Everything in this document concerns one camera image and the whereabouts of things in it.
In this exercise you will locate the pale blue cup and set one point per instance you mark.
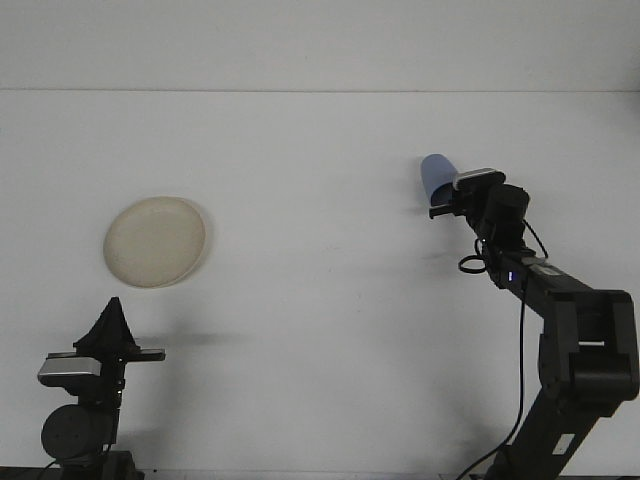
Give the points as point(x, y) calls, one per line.
point(436, 170)

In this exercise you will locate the pale round plate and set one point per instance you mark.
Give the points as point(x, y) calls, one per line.
point(155, 242)

